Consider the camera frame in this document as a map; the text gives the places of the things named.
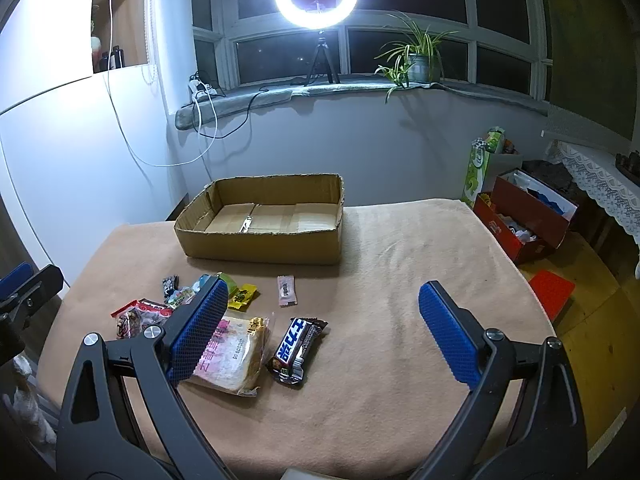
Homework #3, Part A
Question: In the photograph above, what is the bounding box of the red plum snack bag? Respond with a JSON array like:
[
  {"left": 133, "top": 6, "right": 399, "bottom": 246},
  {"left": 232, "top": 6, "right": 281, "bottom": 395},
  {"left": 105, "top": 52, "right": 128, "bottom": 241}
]
[{"left": 111, "top": 299, "right": 174, "bottom": 339}]

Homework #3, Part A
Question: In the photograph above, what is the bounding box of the black patterned candy wrapper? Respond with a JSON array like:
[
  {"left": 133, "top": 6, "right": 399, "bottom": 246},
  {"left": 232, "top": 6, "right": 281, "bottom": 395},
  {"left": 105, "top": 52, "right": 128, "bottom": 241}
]
[{"left": 162, "top": 275, "right": 179, "bottom": 304}]

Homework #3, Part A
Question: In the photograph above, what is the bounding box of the blue green jelly packet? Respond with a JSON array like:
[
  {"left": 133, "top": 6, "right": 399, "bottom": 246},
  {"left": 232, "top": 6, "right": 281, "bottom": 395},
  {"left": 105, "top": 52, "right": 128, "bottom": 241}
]
[{"left": 164, "top": 274, "right": 210, "bottom": 310}]

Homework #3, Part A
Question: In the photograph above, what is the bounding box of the packaged toast bread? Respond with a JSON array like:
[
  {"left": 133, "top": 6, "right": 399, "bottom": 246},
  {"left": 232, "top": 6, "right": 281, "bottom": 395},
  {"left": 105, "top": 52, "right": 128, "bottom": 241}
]
[{"left": 188, "top": 314, "right": 270, "bottom": 398}]

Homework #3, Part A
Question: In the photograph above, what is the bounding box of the yellow candy wrapper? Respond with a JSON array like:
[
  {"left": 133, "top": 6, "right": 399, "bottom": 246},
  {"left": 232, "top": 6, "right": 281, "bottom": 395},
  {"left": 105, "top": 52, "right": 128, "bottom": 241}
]
[{"left": 228, "top": 284, "right": 259, "bottom": 311}]

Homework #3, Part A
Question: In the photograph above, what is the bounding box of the brown snickers bar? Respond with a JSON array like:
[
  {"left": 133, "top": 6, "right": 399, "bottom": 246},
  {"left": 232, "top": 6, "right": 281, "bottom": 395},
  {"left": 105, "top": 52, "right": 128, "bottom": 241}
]
[{"left": 266, "top": 316, "right": 328, "bottom": 387}]

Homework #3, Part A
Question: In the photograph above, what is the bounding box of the pink white candy sachet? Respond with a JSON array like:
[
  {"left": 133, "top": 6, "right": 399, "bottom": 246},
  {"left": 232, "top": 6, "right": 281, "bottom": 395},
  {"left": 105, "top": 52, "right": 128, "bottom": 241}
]
[{"left": 277, "top": 275, "right": 297, "bottom": 307}]

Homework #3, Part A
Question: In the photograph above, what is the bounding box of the green jelly cup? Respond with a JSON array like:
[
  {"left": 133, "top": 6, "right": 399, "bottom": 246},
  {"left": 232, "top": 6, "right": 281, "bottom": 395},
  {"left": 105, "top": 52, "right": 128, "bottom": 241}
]
[{"left": 217, "top": 272, "right": 238, "bottom": 298}]

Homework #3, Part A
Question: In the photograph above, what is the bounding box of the red plastic lid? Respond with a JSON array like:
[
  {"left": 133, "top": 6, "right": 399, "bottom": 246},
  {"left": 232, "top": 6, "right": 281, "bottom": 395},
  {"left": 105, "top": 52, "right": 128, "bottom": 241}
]
[{"left": 528, "top": 270, "right": 576, "bottom": 322}]

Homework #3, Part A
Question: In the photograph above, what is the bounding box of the grey windowsill cushion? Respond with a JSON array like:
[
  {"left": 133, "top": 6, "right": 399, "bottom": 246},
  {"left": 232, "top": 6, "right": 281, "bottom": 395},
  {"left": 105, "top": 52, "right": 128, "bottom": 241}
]
[{"left": 174, "top": 76, "right": 550, "bottom": 131}]

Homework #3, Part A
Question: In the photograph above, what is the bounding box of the red storage box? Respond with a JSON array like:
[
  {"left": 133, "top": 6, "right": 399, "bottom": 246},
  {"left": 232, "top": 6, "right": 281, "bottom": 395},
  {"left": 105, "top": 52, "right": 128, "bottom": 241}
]
[{"left": 473, "top": 169, "right": 578, "bottom": 264}]

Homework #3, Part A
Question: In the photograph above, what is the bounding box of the brown cardboard box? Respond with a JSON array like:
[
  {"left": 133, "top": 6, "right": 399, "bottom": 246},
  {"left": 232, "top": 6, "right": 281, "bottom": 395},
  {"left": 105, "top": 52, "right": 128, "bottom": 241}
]
[{"left": 174, "top": 174, "right": 344, "bottom": 266}]

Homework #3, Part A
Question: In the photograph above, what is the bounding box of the white power strip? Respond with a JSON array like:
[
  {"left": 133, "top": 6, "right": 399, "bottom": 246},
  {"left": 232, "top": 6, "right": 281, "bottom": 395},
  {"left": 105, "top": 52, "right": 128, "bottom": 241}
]
[{"left": 188, "top": 74, "right": 218, "bottom": 103}]

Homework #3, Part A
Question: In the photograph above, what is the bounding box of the wooden shelf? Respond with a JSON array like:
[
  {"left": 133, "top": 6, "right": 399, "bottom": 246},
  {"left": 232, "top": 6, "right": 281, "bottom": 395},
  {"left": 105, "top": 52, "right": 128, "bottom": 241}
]
[{"left": 91, "top": 0, "right": 149, "bottom": 73}]

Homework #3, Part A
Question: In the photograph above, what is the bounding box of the white lace cloth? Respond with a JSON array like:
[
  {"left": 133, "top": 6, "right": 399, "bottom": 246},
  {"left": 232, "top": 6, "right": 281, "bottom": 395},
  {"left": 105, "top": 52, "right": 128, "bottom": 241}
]
[{"left": 546, "top": 140, "right": 640, "bottom": 280}]

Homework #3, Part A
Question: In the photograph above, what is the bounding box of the black tripod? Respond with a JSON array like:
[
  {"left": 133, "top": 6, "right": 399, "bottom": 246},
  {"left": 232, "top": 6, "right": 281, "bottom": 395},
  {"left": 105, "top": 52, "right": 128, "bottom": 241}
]
[{"left": 304, "top": 30, "right": 341, "bottom": 86}]

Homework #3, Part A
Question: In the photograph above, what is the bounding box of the potted spider plant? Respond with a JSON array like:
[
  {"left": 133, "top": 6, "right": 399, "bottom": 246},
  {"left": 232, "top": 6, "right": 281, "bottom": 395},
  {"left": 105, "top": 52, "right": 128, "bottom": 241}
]
[{"left": 374, "top": 12, "right": 457, "bottom": 103}]

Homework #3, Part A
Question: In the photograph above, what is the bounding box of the white cable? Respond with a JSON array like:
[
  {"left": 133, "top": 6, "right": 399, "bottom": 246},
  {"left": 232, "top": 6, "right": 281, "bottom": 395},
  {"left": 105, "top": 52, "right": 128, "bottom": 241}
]
[{"left": 102, "top": 0, "right": 222, "bottom": 168}]

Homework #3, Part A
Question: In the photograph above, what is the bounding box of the black cable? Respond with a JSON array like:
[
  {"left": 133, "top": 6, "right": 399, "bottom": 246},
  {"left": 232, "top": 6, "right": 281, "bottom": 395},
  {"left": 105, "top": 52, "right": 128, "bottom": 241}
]
[{"left": 192, "top": 77, "right": 306, "bottom": 141}]

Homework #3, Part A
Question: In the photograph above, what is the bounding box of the white window frame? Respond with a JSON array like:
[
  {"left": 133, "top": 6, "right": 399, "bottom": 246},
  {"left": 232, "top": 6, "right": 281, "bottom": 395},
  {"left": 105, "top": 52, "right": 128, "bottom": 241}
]
[{"left": 191, "top": 0, "right": 552, "bottom": 100}]

